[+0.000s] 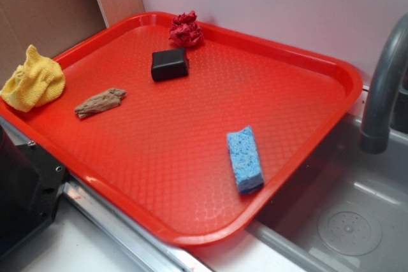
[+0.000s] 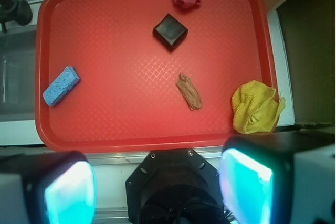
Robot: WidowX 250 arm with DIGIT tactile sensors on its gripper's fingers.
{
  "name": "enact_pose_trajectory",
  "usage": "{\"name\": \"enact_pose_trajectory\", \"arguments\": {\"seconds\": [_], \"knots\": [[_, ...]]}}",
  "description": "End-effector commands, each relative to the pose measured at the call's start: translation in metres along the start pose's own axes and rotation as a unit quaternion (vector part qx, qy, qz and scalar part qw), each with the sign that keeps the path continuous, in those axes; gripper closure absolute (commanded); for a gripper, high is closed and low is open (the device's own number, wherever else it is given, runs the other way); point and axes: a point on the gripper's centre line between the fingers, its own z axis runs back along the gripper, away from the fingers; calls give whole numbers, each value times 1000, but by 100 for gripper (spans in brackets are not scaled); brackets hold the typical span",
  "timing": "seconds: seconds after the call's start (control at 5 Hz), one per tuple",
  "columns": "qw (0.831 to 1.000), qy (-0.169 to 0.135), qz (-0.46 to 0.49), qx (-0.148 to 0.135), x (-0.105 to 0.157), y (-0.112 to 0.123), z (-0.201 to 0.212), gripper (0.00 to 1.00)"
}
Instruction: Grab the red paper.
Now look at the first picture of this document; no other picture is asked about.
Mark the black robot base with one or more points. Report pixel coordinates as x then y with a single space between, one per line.
32 181

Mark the crumpled red paper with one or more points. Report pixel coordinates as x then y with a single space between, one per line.
184 30

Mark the red plastic tray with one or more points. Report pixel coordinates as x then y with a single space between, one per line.
162 156

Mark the blue sponge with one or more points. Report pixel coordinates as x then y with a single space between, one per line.
245 161

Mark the black rectangular block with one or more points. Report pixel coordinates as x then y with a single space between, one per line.
169 64

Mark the brown crumpled paper piece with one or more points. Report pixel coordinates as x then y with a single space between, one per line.
101 102

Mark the grey plastic sink basin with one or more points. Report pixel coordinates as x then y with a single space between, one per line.
342 210

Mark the yellow knitted cloth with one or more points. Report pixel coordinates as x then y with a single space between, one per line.
38 81

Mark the grey faucet spout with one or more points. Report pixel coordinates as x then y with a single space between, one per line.
386 105

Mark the brown cardboard panel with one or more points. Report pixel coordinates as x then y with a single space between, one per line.
54 26

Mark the metal table edge rail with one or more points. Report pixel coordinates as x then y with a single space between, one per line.
89 234

